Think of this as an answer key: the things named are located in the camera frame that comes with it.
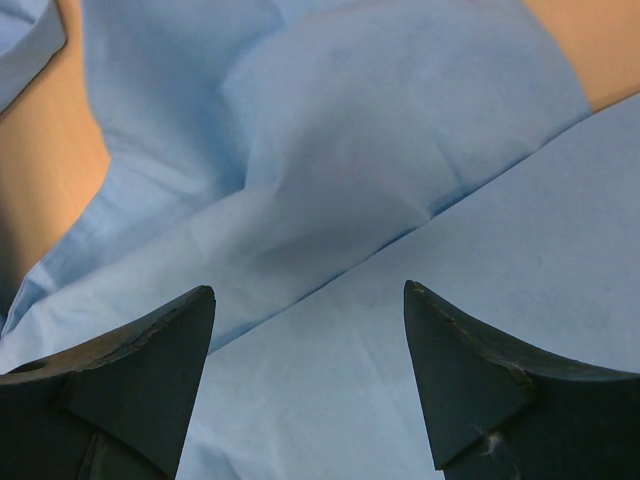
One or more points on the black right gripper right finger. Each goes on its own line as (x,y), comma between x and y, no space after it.
(496,407)

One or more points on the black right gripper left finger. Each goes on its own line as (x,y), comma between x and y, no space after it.
(115,407)

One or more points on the light blue long sleeve shirt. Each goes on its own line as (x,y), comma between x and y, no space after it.
(305,159)

